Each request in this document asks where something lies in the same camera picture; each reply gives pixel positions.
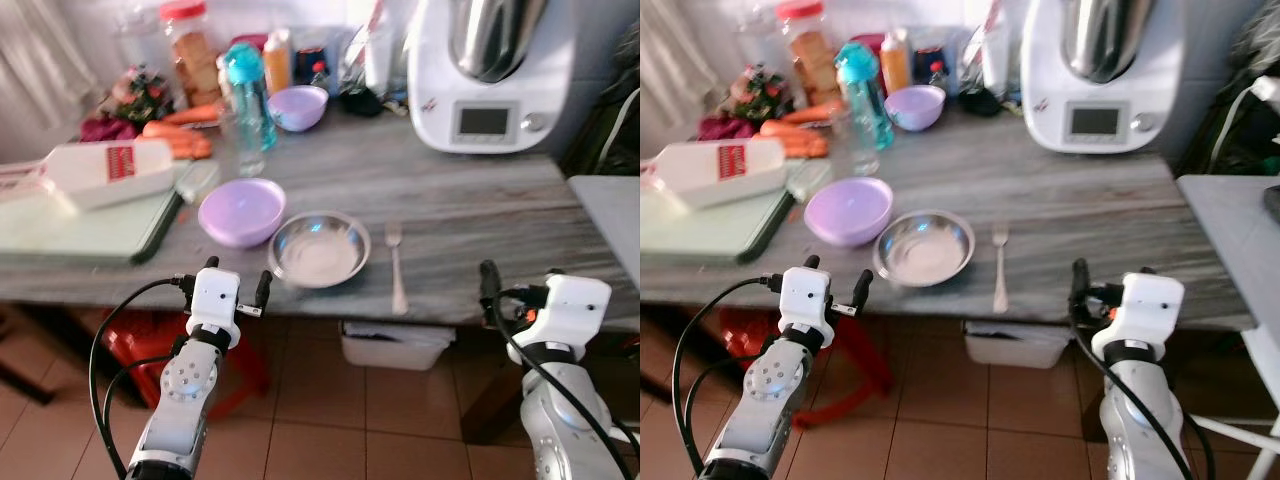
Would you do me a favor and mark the large purple bowl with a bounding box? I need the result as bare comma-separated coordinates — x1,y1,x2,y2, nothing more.
198,177,288,249
804,177,895,249

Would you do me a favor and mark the round steel plate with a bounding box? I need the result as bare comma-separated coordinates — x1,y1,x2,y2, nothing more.
873,209,977,289
267,210,373,290

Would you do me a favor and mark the steel fork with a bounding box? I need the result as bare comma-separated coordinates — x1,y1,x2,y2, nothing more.
384,221,410,318
990,222,1012,315

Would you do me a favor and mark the white plastic box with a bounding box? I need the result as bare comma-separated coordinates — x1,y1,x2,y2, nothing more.
339,320,457,372
963,320,1073,370

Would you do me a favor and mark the grey side table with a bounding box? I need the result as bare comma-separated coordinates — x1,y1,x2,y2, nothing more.
1176,174,1280,331

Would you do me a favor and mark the red plastic stool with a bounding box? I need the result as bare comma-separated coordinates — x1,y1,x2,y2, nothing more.
716,308,896,429
98,308,273,423

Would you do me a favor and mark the dark table leg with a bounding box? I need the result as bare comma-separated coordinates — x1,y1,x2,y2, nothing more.
462,325,526,446

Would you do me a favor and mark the pale green cutting board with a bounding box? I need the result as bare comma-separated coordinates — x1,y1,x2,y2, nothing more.
640,160,797,266
0,158,187,267

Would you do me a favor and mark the clear drinking glass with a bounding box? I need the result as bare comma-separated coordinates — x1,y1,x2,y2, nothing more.
220,95,267,179
832,100,881,178

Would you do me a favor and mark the white mandoline slicer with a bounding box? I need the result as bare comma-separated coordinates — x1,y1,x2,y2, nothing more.
642,137,787,210
0,137,177,212

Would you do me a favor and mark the teal water bottle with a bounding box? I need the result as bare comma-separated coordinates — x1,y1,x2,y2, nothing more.
835,41,895,153
221,42,279,153

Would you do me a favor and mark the small purple bowl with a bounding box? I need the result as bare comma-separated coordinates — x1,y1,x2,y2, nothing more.
266,85,330,133
884,85,947,133

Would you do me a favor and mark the white kitchen food processor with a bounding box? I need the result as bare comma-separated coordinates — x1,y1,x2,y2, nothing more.
406,0,583,155
1020,0,1201,155

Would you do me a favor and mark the red lid biscuit jar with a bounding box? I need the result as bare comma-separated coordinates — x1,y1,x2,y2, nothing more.
776,0,839,109
159,0,224,109

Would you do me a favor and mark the orange sauce bottle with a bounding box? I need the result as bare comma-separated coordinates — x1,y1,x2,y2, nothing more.
879,27,913,96
261,27,295,97

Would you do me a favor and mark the black pouch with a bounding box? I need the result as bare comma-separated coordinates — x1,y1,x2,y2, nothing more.
338,84,387,119
957,85,1004,118

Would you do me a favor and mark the dark glass jar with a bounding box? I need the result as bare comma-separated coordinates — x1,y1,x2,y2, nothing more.
912,45,949,91
294,45,332,91

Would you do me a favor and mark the clear plastic jar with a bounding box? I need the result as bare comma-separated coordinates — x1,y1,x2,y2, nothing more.
735,5,786,71
113,3,167,73

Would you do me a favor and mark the red white striped packet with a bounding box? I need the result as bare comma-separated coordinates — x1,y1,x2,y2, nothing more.
960,0,1011,93
345,0,393,93

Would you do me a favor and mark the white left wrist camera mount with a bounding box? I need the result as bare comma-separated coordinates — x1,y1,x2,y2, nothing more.
778,266,835,348
186,267,243,348

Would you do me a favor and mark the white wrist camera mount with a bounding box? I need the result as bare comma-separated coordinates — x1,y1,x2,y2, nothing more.
520,273,613,351
778,266,835,348
1092,272,1186,363
186,267,243,348

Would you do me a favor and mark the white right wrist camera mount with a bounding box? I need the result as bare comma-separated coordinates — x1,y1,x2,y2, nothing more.
520,273,613,351
1092,272,1186,363

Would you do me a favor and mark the white power cable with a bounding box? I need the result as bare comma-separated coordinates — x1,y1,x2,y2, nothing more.
598,87,641,173
1205,75,1280,173

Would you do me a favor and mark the white metal rack frame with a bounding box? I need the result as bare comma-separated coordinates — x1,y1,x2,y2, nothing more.
1190,325,1280,480

